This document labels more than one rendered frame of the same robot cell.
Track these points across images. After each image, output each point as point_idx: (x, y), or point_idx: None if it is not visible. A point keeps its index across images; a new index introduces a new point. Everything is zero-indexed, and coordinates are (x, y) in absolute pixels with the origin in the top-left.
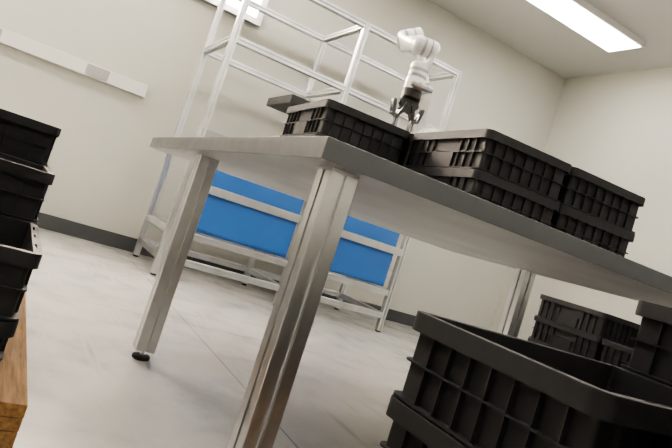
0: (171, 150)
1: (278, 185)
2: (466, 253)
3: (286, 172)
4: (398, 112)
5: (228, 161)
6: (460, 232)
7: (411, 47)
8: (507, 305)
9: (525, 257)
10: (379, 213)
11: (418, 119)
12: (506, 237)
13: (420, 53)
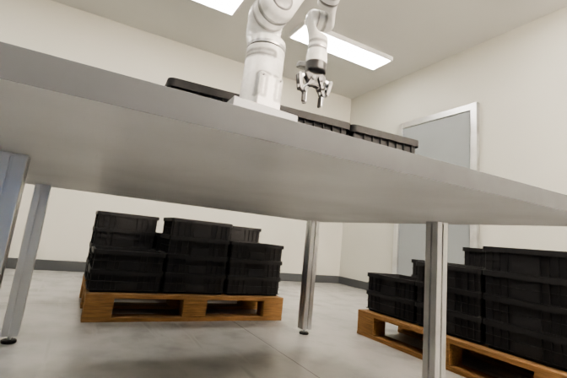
0: (526, 224)
1: (411, 212)
2: (51, 139)
3: (347, 219)
4: (320, 94)
5: (405, 221)
6: (251, 207)
7: (337, 2)
8: (12, 227)
9: (193, 199)
10: (297, 207)
11: (299, 85)
12: (245, 211)
13: (322, 31)
